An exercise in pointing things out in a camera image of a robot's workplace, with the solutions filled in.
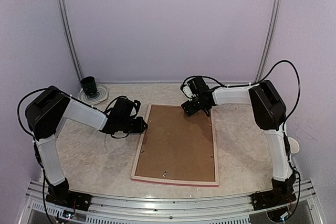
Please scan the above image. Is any pink wooden picture frame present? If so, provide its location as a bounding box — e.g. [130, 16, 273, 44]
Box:
[130, 103, 220, 188]

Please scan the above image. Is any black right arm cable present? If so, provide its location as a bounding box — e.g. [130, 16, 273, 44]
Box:
[203, 60, 301, 209]

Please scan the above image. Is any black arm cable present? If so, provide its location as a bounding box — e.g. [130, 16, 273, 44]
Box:
[203, 60, 301, 209]
[17, 88, 64, 138]

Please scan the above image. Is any aluminium corner post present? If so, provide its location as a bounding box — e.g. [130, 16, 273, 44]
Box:
[255, 0, 281, 82]
[57, 0, 83, 82]

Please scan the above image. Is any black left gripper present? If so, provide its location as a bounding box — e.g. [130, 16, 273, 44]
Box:
[119, 117, 146, 134]

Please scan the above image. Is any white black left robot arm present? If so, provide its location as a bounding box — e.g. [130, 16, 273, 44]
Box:
[25, 86, 148, 211]

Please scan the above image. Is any left aluminium corner post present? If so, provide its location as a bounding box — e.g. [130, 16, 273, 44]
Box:
[57, 0, 83, 82]

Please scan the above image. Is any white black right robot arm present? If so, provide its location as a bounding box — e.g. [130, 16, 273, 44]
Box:
[180, 76, 297, 210]

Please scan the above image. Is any aluminium front rail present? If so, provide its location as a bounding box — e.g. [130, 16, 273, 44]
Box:
[19, 179, 323, 224]

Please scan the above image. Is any right aluminium corner post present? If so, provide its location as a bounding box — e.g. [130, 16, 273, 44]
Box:
[255, 0, 281, 82]

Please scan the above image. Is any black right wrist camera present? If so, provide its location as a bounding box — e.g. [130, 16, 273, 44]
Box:
[180, 83, 193, 99]

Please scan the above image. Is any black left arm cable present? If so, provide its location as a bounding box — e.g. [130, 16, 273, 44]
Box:
[17, 88, 64, 138]

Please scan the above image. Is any dark green speckled cup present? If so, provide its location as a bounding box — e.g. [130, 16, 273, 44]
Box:
[80, 76, 98, 96]

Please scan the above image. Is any grey spiral ceramic plate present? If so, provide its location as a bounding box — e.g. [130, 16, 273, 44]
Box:
[78, 84, 109, 105]

